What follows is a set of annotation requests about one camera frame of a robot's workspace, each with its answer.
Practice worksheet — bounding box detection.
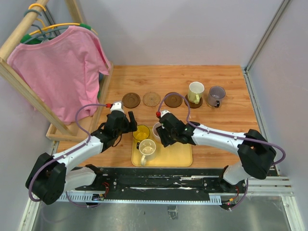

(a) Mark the yellow transparent cup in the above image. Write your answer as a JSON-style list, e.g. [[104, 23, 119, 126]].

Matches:
[[133, 125, 150, 142]]

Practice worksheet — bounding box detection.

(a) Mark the pink mug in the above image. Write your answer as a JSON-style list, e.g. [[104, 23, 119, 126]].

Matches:
[[152, 122, 161, 143]]

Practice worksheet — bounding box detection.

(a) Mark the light woven rattan coaster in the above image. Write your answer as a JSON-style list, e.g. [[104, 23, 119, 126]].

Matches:
[[142, 92, 161, 107]]

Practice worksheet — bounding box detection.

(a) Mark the dark brown coaster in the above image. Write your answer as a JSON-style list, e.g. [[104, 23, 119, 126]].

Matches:
[[122, 92, 141, 108], [164, 92, 182, 108], [185, 94, 203, 109]]

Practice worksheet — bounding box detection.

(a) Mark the white mug green handle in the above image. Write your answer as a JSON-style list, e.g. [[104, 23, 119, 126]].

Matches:
[[187, 81, 205, 104]]

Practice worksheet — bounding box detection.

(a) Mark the purple transparent cup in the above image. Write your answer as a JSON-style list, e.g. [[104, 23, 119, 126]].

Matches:
[[207, 86, 226, 106]]

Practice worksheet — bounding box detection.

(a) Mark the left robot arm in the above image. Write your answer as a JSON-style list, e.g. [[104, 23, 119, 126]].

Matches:
[[26, 110, 137, 205]]

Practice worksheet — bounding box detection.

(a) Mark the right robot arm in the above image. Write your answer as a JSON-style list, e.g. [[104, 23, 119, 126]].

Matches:
[[156, 110, 276, 193]]

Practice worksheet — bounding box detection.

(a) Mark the yellow plastic tray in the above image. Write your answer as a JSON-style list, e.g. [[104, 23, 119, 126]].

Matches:
[[131, 127, 193, 167]]

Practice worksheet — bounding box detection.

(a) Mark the beige smiley mug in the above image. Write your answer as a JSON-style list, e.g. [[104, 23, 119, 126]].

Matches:
[[139, 139, 156, 166]]

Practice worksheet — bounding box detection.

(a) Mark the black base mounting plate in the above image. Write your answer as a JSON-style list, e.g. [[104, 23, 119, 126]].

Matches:
[[77, 167, 245, 202]]

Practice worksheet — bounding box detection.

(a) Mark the pink t-shirt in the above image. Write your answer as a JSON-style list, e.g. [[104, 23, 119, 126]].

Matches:
[[7, 26, 111, 125]]

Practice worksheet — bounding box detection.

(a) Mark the grey clothes hanger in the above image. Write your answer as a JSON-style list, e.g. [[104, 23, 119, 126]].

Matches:
[[20, 24, 68, 45]]

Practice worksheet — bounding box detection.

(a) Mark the yellow clothes hanger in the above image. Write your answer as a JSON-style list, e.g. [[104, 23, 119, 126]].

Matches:
[[30, 0, 98, 35]]

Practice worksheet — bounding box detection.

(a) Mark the wooden hanging rod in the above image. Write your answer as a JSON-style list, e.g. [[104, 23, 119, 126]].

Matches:
[[0, 12, 38, 61]]

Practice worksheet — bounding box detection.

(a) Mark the wooden clothes rack frame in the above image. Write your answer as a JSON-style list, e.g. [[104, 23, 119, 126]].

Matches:
[[0, 0, 113, 142]]

